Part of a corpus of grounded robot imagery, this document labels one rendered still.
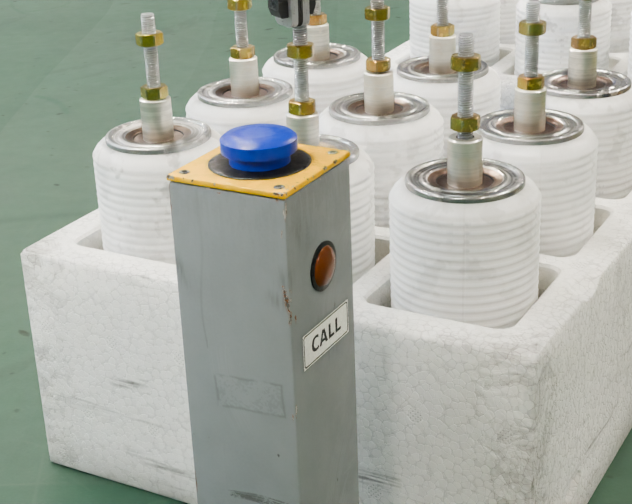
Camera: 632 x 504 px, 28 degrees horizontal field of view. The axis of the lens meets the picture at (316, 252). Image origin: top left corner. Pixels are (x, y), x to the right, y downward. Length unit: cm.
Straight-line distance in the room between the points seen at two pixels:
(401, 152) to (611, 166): 17
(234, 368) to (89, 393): 29
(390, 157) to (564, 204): 13
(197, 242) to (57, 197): 91
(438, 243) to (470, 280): 3
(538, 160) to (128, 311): 30
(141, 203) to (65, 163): 79
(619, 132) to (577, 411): 24
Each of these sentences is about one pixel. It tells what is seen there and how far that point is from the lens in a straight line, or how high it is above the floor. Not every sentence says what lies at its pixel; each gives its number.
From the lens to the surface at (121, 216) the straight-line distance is 89.
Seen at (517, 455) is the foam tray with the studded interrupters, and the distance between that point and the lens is 77.
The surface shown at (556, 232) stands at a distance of 88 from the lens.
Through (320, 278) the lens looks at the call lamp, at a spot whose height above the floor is 26.
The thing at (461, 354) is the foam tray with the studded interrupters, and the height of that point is 17.
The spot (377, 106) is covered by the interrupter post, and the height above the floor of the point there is 26.
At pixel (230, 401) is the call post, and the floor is 19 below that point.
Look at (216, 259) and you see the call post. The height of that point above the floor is 27.
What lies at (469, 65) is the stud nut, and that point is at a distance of 77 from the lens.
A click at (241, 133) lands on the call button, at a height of 33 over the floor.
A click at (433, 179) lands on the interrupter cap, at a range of 80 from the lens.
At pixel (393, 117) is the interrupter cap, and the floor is 25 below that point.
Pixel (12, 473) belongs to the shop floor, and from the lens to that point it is 100.
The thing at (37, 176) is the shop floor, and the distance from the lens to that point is 163.
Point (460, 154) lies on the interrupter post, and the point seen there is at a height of 27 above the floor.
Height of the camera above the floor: 53
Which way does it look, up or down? 23 degrees down
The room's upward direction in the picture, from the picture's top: 2 degrees counter-clockwise
